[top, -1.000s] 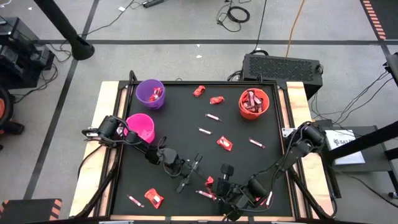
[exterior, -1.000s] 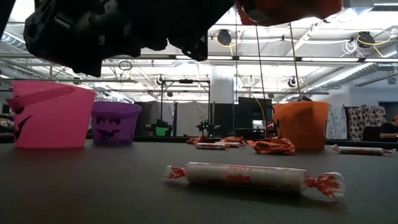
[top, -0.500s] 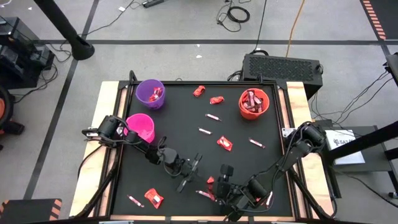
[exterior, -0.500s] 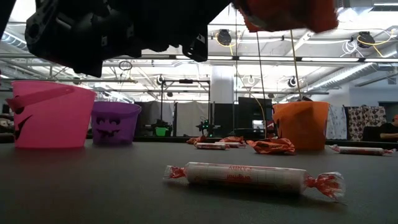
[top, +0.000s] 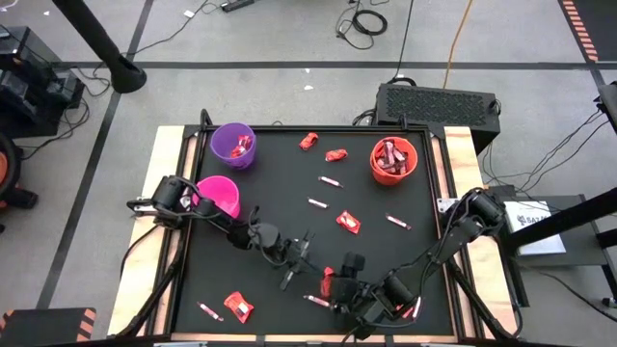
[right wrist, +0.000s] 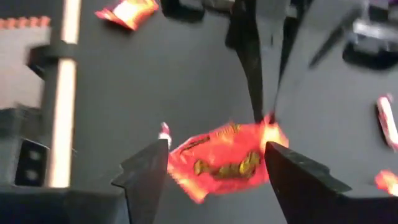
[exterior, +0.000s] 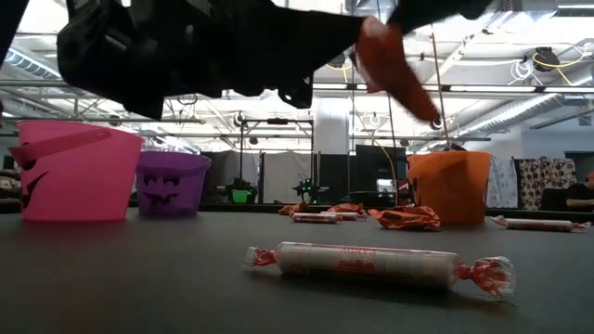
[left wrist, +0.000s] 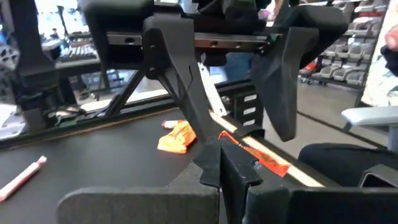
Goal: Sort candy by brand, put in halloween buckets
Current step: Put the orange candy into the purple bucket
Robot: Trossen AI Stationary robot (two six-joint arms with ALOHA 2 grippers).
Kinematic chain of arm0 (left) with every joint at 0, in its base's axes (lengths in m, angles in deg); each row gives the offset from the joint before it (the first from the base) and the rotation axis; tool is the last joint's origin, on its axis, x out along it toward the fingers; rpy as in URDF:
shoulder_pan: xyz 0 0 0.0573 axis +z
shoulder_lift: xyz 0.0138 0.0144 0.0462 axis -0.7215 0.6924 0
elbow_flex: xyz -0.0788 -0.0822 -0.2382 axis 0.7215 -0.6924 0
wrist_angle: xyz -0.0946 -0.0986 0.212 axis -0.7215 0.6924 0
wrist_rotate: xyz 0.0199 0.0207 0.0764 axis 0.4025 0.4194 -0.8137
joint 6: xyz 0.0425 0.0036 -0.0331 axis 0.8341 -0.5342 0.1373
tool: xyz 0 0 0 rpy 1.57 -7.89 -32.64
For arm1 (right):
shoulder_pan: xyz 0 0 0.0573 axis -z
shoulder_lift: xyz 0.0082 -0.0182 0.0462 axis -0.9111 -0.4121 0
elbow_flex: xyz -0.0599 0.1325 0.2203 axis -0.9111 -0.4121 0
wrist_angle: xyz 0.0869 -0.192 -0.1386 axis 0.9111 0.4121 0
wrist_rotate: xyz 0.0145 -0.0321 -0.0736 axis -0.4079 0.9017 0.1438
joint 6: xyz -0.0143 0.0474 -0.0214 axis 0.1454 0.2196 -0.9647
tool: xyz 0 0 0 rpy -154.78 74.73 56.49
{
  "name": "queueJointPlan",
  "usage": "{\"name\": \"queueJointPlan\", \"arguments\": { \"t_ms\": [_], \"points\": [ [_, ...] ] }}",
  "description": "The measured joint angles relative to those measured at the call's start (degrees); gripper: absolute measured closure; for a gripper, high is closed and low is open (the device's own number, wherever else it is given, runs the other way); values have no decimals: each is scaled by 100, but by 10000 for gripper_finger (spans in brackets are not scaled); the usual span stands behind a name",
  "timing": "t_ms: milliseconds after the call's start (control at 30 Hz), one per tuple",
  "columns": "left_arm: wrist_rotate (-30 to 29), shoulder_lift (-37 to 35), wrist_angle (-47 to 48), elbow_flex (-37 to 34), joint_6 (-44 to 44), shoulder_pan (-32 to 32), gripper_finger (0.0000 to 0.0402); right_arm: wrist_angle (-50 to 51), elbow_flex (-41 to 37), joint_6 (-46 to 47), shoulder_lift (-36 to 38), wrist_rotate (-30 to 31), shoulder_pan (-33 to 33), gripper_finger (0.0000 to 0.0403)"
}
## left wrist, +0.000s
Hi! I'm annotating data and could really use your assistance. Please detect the grey chair armrest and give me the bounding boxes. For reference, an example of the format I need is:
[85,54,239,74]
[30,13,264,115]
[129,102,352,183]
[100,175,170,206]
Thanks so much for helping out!
[341,105,398,153]

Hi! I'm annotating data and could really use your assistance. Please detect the orange Reese's candy packet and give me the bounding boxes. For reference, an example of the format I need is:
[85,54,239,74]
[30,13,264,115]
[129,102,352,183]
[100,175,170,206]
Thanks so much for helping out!
[217,130,290,178]
[157,119,198,155]

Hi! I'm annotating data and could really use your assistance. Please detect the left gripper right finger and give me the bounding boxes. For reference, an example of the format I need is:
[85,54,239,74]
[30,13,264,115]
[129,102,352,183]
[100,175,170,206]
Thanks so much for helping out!
[220,138,398,224]

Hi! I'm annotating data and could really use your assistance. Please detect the pink white candy roll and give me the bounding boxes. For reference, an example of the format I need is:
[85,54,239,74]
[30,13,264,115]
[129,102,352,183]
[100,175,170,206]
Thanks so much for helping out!
[0,155,48,203]
[160,119,181,130]

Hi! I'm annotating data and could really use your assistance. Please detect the black box with white labels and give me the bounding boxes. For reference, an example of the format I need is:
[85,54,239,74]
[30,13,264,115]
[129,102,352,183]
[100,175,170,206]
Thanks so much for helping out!
[214,79,265,138]

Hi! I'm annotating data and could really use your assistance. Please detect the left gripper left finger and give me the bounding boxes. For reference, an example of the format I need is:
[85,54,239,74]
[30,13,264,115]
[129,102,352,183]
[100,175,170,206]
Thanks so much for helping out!
[57,136,222,224]

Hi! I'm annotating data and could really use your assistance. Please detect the silver frame bracket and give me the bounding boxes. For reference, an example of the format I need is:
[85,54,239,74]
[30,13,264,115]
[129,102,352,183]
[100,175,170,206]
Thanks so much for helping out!
[198,62,228,118]

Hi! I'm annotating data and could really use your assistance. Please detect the grey storage bin shelf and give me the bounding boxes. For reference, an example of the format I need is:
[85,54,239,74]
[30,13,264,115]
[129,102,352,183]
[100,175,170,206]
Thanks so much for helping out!
[300,0,389,91]

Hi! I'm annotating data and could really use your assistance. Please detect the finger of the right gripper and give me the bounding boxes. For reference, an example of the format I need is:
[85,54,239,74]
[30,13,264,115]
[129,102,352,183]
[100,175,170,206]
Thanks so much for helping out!
[250,26,321,142]
[142,15,224,147]

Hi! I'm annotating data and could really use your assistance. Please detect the narrow wooden edge strip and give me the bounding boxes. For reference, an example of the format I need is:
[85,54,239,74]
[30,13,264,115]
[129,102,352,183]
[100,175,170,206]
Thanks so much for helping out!
[210,110,325,188]

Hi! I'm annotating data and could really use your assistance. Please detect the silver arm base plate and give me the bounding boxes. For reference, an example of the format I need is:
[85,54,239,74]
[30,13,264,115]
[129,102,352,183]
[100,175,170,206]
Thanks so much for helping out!
[0,104,30,141]

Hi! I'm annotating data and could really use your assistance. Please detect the person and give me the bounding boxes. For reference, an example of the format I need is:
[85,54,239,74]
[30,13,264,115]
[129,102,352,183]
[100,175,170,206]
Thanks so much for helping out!
[297,24,398,188]
[223,51,254,82]

